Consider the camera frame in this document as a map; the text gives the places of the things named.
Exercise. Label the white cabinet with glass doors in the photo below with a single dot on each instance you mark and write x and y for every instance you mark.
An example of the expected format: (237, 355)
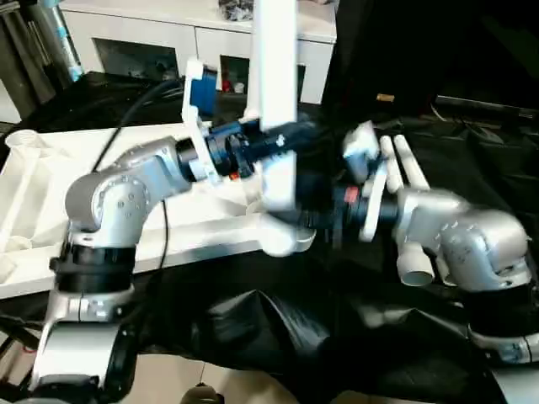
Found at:
(168, 29)

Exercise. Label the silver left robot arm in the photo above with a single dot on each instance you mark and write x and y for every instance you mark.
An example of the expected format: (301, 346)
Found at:
(113, 198)

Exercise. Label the blue white wrapped roll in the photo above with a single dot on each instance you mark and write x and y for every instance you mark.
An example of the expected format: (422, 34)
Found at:
(65, 42)

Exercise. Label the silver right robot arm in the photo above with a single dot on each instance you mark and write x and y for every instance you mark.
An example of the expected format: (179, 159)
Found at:
(471, 235)

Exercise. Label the black backdrop cloth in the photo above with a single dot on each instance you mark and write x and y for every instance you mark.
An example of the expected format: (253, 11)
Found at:
(421, 42)

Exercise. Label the grey curtain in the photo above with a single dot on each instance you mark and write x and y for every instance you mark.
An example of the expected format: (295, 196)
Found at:
(21, 63)

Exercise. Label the dark rounded robot body part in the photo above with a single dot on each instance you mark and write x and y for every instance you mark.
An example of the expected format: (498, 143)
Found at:
(202, 394)

